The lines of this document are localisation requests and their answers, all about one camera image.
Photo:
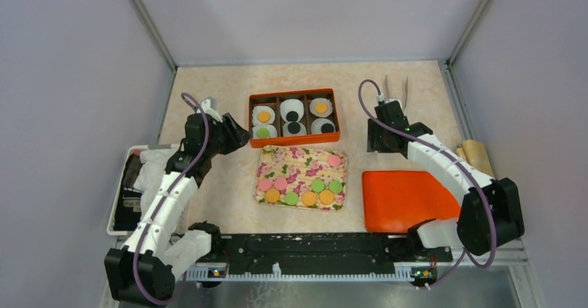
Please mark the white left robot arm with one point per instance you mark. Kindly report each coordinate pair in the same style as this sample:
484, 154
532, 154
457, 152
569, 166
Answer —
146, 268

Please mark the white paper cupcake liner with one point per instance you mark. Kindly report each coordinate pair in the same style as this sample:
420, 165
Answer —
285, 133
319, 100
259, 108
316, 124
272, 129
291, 104

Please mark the pink cookie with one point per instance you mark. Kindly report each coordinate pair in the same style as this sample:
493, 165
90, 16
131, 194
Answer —
281, 184
265, 184
334, 160

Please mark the black cookie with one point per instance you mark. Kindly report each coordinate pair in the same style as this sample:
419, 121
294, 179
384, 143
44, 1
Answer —
294, 128
292, 116
327, 128

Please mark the orange cookie box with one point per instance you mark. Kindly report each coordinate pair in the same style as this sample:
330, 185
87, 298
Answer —
274, 99

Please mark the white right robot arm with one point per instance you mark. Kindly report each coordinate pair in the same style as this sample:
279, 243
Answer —
490, 210

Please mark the orange box lid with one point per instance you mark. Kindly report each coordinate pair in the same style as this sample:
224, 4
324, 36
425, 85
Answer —
394, 201

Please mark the floral serving tray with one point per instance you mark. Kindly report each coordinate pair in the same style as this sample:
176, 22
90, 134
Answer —
300, 166

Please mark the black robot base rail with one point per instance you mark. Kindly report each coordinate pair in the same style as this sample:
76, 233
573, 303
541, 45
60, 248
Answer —
316, 257

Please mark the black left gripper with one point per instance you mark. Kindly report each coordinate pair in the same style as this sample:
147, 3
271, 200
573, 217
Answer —
237, 137

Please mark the white crumpled cloth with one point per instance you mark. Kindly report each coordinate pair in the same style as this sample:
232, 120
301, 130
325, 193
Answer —
153, 164

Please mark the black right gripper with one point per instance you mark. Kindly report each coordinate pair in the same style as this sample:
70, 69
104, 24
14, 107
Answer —
374, 143

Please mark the white plastic basket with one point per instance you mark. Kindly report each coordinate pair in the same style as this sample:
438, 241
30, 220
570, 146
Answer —
126, 208

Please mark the orange cookie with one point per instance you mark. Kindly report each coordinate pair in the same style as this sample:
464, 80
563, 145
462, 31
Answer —
326, 197
272, 195
309, 198
264, 116
321, 108

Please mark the metal tongs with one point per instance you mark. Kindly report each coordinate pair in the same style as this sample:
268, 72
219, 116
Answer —
389, 97

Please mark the green cookie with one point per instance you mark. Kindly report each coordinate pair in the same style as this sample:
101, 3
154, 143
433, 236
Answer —
318, 185
335, 187
291, 198
263, 133

